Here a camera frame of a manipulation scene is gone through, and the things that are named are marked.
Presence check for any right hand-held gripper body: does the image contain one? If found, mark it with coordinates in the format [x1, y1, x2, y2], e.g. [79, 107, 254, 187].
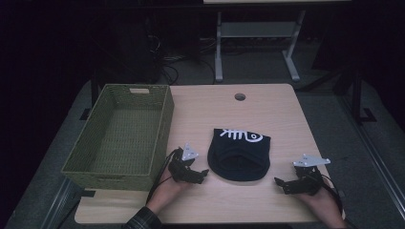
[291, 154, 331, 197]

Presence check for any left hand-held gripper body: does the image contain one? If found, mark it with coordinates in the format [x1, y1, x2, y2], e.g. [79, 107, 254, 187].
[167, 142, 201, 184]

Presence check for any person's right hand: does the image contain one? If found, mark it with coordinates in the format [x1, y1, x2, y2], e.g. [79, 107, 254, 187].
[294, 177, 347, 229]

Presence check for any person's left hand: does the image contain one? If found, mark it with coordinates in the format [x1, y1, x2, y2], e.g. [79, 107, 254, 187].
[146, 167, 193, 215]

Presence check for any black beanie white print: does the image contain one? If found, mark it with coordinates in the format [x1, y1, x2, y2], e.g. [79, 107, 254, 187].
[206, 127, 272, 182]

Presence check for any green woven basket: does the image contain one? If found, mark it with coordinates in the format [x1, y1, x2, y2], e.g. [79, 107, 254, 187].
[60, 83, 176, 192]

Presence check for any black metal stand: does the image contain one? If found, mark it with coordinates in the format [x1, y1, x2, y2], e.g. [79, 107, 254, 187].
[348, 61, 378, 126]

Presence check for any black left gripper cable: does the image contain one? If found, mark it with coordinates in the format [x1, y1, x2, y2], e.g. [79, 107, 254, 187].
[145, 148, 181, 205]

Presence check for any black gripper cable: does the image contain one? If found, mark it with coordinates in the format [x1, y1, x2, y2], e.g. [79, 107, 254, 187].
[319, 173, 346, 220]
[145, 148, 181, 205]

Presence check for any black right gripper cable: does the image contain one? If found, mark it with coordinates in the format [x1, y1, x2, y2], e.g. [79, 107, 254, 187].
[319, 173, 346, 220]

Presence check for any aluminium frame rail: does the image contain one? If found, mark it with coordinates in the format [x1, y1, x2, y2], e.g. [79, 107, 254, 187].
[338, 94, 405, 221]
[39, 177, 96, 229]

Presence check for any tangle of black floor cables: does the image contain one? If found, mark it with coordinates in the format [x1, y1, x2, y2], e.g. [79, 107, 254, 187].
[147, 32, 218, 86]

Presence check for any white metal table frame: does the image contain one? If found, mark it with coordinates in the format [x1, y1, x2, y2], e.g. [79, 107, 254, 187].
[214, 10, 308, 83]

